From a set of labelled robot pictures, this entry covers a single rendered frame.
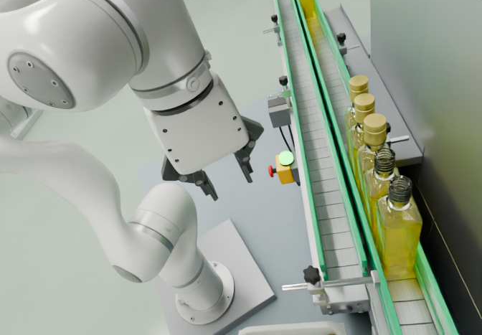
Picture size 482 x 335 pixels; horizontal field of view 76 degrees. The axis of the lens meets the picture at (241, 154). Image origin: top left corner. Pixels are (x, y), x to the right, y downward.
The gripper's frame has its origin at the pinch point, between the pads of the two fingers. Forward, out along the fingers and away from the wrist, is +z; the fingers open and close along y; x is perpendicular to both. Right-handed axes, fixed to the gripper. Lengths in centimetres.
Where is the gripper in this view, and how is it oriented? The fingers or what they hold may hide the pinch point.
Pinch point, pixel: (227, 177)
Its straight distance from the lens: 43.8
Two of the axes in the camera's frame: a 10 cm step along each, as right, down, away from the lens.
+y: -8.9, 4.5, -0.5
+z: 3.0, 6.7, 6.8
